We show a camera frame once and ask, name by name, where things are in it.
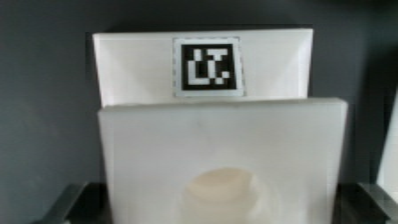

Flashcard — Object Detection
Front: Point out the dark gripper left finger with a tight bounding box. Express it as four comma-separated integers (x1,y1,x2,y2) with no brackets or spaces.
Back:
32,182,107,224

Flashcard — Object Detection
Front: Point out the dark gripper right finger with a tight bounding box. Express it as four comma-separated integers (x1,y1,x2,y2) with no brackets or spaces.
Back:
340,183,398,224

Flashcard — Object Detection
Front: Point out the white lamp base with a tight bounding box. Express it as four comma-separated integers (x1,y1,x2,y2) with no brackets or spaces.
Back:
93,28,349,224

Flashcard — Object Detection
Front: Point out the white L-shaped fence wall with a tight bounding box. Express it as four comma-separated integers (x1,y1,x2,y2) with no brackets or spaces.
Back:
377,99,398,200

